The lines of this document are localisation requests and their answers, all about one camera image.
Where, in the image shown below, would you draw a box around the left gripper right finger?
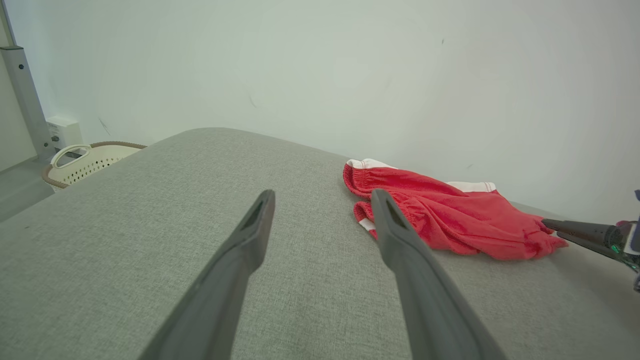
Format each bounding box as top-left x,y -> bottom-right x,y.
371,188 -> 508,360

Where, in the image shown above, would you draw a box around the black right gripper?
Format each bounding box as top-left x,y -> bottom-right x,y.
541,218 -> 640,273

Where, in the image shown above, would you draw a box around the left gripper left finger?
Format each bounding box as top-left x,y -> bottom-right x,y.
137,189 -> 277,360

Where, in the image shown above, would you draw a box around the red and white shorts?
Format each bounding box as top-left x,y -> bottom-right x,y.
342,158 -> 569,262

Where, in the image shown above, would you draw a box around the cream perforated laundry basket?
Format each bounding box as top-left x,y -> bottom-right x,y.
41,141 -> 147,191

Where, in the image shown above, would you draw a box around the white wall box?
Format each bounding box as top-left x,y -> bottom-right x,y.
46,116 -> 84,151

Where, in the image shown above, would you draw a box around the grey metal post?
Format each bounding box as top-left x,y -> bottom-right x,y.
0,0 -> 56,161

